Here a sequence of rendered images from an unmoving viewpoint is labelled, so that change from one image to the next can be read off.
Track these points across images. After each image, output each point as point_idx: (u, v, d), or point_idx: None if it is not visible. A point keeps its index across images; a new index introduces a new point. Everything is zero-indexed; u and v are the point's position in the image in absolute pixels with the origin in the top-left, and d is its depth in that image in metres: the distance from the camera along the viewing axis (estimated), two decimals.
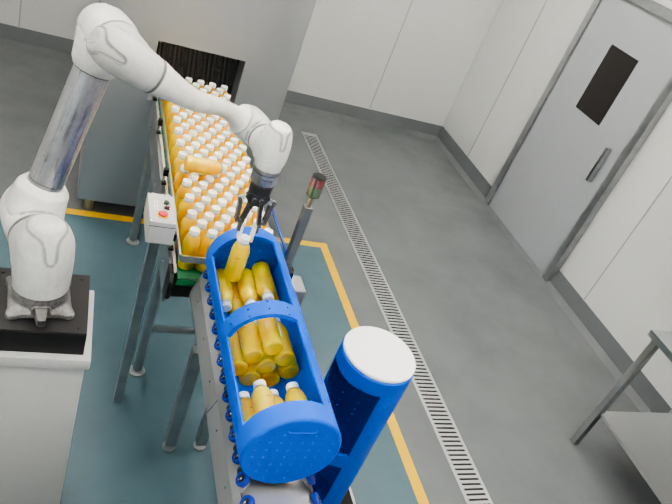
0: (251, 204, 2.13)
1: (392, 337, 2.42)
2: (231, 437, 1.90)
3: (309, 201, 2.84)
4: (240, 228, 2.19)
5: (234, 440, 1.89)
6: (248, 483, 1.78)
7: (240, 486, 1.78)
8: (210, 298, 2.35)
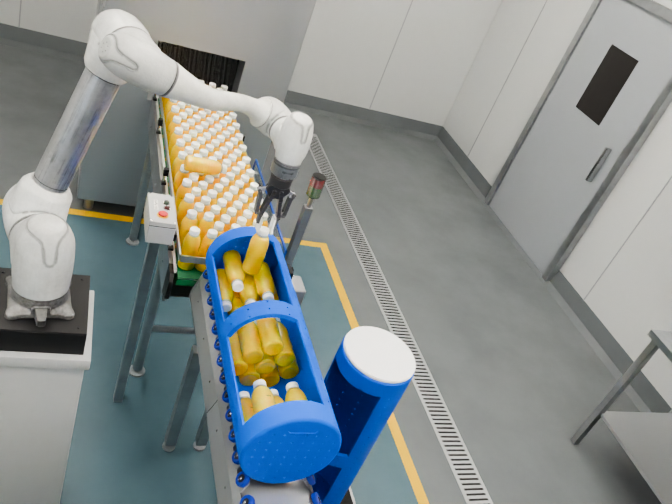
0: (271, 196, 2.13)
1: (392, 337, 2.42)
2: (231, 437, 1.90)
3: (309, 201, 2.84)
4: (259, 220, 2.19)
5: (234, 440, 1.89)
6: (248, 483, 1.78)
7: (240, 486, 1.78)
8: (210, 298, 2.35)
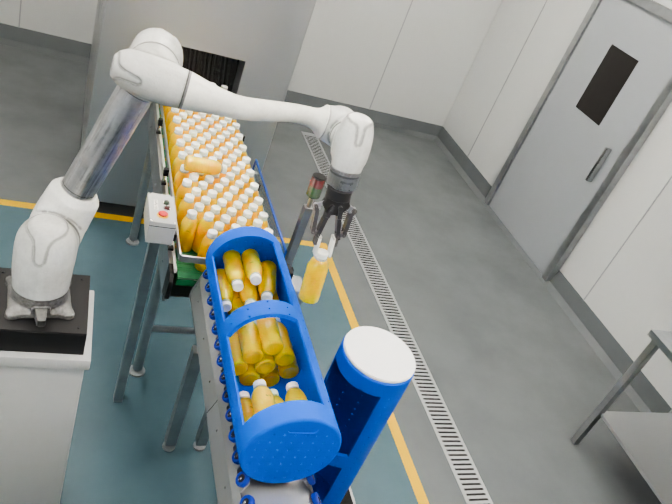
0: (329, 212, 1.87)
1: (392, 337, 2.42)
2: (231, 437, 1.90)
3: (309, 201, 2.84)
4: (317, 241, 1.93)
5: (234, 440, 1.89)
6: (248, 483, 1.78)
7: (240, 486, 1.78)
8: (210, 298, 2.35)
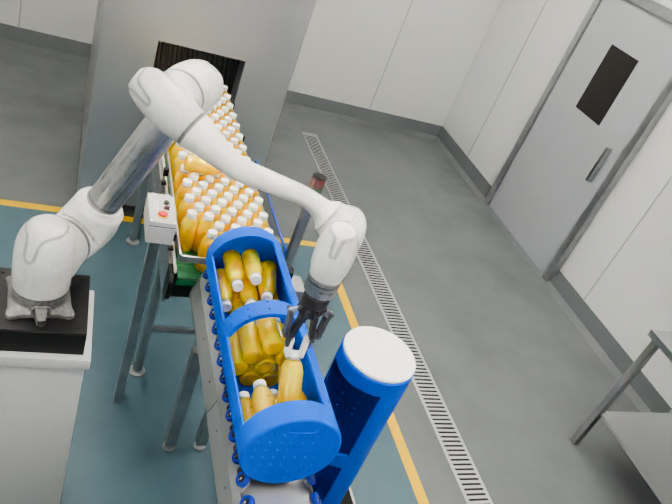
0: (304, 318, 1.74)
1: (392, 337, 2.42)
2: (231, 437, 1.90)
3: None
4: (289, 343, 1.80)
5: (234, 440, 1.89)
6: (248, 483, 1.78)
7: (240, 486, 1.78)
8: (210, 298, 2.35)
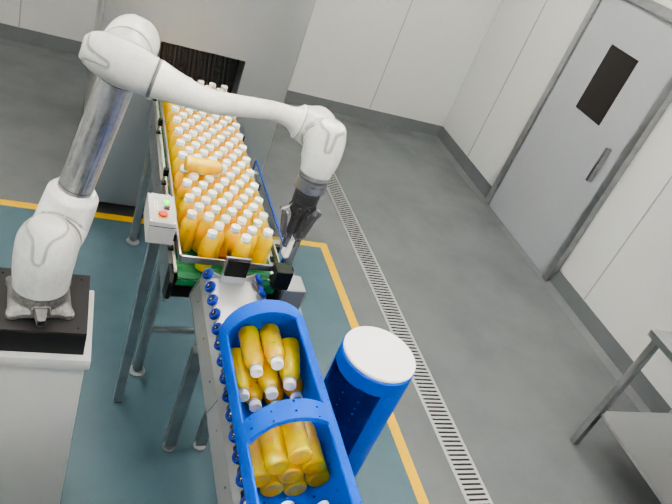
0: (297, 216, 1.84)
1: (392, 337, 2.42)
2: (234, 436, 1.89)
3: None
4: (287, 243, 1.91)
5: None
6: None
7: None
8: (210, 298, 2.35)
